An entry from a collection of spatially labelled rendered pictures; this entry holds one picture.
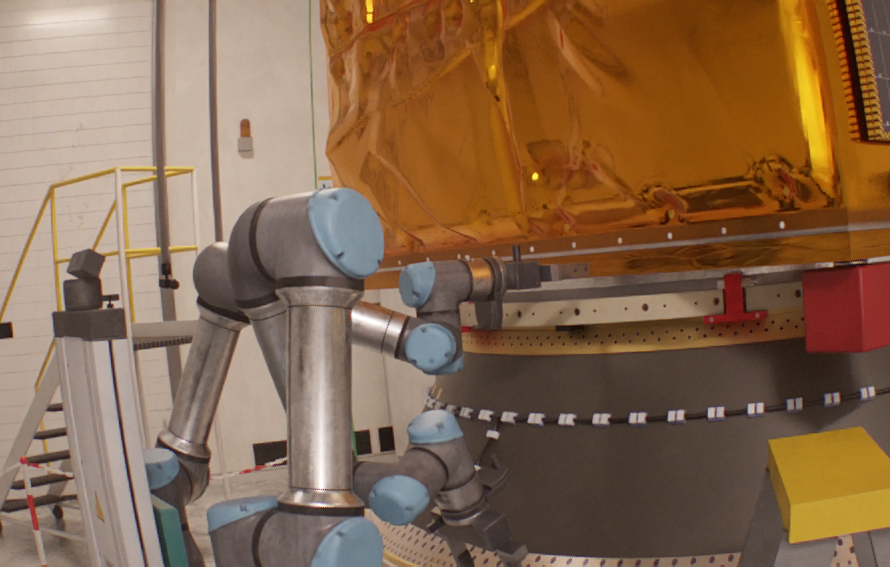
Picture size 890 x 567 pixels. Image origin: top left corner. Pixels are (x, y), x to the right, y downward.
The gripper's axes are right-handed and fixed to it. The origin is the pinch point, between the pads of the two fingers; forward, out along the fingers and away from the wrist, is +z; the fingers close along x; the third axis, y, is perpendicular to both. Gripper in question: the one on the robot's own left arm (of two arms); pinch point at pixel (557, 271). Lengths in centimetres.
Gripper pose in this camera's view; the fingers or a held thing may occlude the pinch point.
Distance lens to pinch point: 210.7
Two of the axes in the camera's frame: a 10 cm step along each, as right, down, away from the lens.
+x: -4.8, 0.4, 8.8
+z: 8.7, -0.8, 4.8
